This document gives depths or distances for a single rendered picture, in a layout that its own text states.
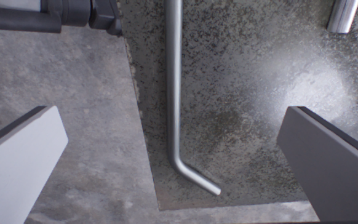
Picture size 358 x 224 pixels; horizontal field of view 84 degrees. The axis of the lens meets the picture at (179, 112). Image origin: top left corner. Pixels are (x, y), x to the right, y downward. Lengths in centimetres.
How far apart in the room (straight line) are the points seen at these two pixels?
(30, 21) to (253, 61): 37
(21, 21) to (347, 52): 45
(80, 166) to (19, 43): 88
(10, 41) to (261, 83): 127
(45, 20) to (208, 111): 35
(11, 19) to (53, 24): 6
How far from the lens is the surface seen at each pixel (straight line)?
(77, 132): 146
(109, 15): 51
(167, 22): 17
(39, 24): 46
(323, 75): 24
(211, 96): 20
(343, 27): 21
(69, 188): 190
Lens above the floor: 106
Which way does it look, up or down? 59 degrees down
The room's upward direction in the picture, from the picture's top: 177 degrees clockwise
